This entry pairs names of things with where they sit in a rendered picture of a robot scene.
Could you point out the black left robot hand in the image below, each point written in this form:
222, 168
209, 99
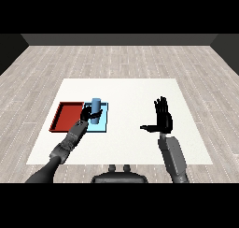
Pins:
85, 114

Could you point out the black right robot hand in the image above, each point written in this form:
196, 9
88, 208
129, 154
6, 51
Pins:
163, 119

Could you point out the red shallow open box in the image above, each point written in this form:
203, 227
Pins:
66, 116

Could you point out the dark grey robot body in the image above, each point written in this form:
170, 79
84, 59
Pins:
119, 177

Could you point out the light blue can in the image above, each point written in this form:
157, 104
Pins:
95, 109

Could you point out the light blue shallow open box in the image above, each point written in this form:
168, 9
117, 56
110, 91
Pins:
101, 124

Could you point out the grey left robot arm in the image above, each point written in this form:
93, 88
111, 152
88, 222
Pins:
69, 140

